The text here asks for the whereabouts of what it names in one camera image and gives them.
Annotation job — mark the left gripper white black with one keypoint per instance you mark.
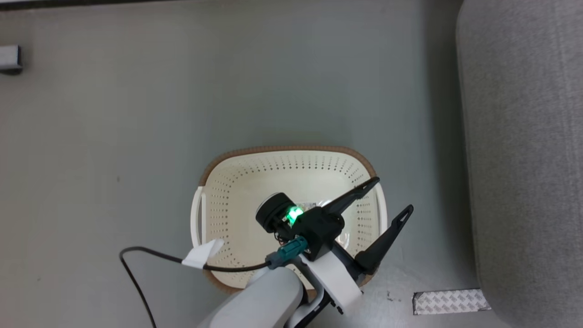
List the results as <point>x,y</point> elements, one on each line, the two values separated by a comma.
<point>334,280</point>

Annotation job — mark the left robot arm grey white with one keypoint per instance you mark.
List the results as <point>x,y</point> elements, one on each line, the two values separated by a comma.
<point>259,300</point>

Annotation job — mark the cream perforated laundry basket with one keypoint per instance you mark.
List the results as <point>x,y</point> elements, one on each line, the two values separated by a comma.
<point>255,182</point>

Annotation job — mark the left gripper round black motor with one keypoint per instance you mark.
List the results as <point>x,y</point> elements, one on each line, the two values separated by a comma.
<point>271,212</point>

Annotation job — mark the grey fabric sofa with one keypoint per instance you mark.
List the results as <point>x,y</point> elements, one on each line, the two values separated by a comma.
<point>524,159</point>

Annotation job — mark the small grey block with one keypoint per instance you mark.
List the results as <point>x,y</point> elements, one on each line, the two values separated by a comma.
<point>9,58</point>

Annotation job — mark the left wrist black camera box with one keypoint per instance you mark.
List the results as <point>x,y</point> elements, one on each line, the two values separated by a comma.
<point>321,230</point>

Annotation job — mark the white black wall baseboard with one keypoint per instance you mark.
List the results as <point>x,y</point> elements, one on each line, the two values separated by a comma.
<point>68,3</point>

